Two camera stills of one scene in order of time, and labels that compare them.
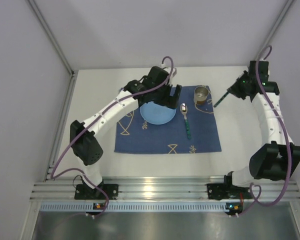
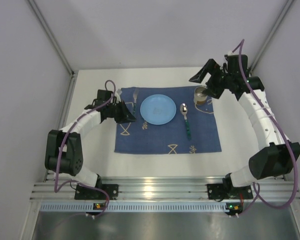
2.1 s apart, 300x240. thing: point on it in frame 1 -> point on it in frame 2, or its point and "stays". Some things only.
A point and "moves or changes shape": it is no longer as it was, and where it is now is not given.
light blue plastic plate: x=157 y=114 stays
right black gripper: x=234 y=90 -> x=213 y=81
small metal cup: x=200 y=94 stays
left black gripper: x=168 y=97 -> x=117 y=112
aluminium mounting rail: x=157 y=188 stays
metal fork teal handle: x=221 y=99 moves or changes shape
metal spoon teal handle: x=183 y=108 stays
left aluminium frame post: x=37 y=12 stays
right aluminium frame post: x=287 y=6 stays
